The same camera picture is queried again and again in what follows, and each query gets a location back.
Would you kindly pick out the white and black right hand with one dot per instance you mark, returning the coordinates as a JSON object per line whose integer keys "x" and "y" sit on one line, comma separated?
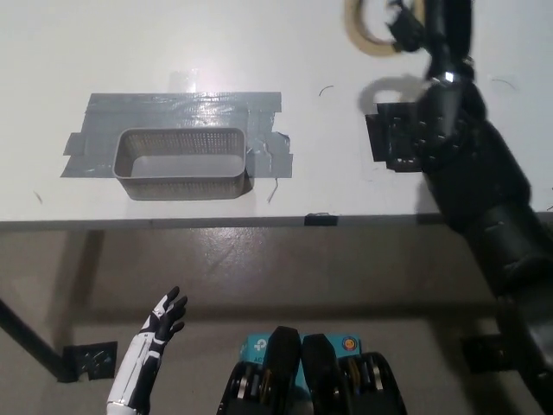
{"x": 447, "y": 30}

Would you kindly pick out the white and black left hand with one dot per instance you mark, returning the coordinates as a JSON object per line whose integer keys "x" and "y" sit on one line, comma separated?
{"x": 142, "y": 350}

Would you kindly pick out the beige masking tape roll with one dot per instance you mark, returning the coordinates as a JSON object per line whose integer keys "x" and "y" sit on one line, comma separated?
{"x": 380, "y": 48}

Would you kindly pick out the black tape square patch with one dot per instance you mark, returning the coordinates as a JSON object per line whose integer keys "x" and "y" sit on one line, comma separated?
{"x": 389, "y": 142}

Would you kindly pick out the small black tape strip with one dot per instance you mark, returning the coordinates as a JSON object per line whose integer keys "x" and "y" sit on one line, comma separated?
{"x": 320, "y": 219}

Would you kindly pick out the black metal table leg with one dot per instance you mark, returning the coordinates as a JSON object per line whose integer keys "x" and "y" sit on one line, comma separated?
{"x": 30, "y": 335}

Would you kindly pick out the small grey perforated basket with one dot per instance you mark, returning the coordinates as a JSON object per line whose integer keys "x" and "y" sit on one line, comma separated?
{"x": 181, "y": 181}

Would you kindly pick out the grey duct tape patch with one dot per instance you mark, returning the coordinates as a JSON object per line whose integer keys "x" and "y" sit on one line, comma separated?
{"x": 173, "y": 110}

